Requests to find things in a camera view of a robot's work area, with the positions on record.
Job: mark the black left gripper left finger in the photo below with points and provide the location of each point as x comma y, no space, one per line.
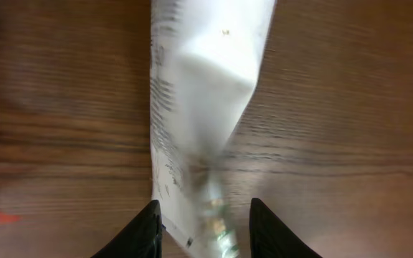
140,238

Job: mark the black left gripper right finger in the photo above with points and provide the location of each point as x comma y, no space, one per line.
271,238

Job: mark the white lotion tube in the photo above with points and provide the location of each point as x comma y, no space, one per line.
206,57

